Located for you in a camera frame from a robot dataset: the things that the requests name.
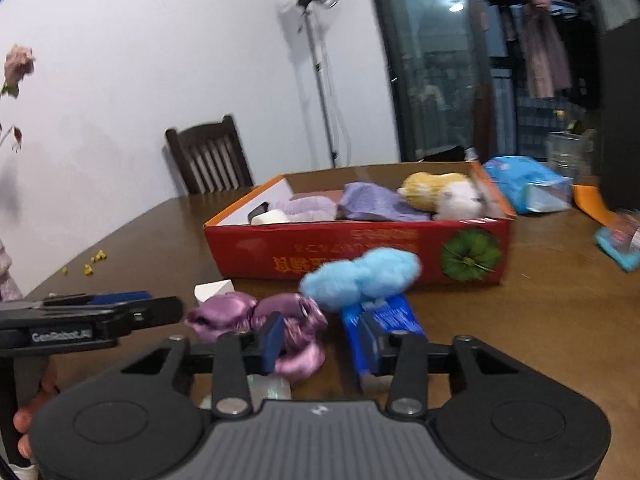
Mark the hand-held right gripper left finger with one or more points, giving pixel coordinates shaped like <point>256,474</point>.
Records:
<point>272,344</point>

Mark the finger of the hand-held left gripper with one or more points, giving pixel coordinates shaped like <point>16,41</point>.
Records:
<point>120,298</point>
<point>155,312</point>

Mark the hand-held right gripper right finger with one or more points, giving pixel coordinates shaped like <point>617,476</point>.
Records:
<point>369,342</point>

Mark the purple satin scrunchie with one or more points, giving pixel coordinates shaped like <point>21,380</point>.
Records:
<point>225,312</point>

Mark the light blue fluffy toy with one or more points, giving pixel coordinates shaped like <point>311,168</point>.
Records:
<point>360,272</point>

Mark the red cardboard box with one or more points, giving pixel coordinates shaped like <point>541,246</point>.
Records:
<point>350,245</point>

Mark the lavender fluffy towel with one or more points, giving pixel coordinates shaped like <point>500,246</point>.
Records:
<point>310,208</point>

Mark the purple knitted cloth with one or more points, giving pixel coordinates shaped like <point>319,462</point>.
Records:
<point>370,200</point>

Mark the yellow and white plush toy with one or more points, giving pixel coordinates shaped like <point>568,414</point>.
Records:
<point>430,190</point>

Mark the person's left hand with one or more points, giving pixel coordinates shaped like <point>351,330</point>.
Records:
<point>22,422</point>

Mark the dark blue packet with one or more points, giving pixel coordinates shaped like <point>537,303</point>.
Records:
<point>395,315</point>

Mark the scattered yellow petals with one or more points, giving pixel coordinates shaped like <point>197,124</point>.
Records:
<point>92,262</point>

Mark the white paper piece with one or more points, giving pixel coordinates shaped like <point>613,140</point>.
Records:
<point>212,290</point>

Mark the pink patterned cloth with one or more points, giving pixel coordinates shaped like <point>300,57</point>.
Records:
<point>7,270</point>

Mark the white foam block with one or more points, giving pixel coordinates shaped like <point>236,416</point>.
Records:
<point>267,217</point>

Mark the dark wooden chair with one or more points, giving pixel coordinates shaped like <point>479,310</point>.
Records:
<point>215,155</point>

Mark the dark cloth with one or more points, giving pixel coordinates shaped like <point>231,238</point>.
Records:
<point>442,154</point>

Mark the light blue tissue packet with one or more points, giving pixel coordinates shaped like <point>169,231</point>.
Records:
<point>520,175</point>

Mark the dried pink rose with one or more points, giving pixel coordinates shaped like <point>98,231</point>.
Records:
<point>20,62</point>

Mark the orange cardboard piece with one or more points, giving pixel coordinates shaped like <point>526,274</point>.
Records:
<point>592,202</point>

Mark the glass sliding door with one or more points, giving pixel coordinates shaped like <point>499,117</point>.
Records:
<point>435,85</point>

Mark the blue snack packet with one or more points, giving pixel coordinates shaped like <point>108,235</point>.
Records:
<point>620,242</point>

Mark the clear plastic container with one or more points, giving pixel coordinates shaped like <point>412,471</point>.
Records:
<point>570,157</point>

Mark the blue plastic crate stack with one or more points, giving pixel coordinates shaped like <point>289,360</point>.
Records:
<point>542,125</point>

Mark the black light stand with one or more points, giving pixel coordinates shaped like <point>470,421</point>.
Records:
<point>316,60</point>

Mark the rack of hanging clothes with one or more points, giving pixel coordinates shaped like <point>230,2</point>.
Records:
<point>542,60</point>

